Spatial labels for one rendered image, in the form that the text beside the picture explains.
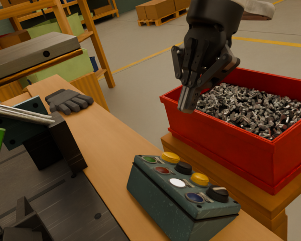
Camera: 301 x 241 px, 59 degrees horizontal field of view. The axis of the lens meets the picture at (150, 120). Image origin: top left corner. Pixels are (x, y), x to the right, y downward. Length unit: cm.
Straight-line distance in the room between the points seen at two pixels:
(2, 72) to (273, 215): 49
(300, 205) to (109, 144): 120
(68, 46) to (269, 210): 43
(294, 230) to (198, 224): 118
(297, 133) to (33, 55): 43
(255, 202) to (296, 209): 105
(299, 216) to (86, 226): 125
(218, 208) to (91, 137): 37
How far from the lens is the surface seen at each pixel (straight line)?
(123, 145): 55
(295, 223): 151
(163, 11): 635
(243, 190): 54
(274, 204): 52
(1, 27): 927
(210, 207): 33
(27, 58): 44
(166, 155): 41
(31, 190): 56
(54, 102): 84
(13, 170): 65
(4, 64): 44
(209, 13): 38
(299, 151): 54
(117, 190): 45
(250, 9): 43
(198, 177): 37
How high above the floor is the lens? 120
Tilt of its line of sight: 30 degrees down
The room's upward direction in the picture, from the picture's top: 17 degrees counter-clockwise
